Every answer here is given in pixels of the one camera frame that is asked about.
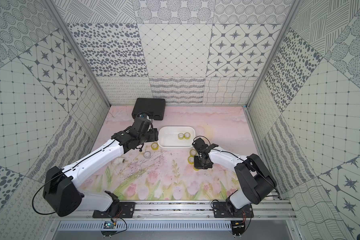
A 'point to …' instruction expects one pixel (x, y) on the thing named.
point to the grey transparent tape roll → (180, 136)
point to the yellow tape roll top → (192, 152)
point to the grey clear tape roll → (147, 154)
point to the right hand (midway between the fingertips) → (200, 167)
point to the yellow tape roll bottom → (196, 169)
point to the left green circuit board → (108, 224)
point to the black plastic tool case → (155, 107)
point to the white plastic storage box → (168, 136)
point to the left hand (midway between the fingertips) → (152, 130)
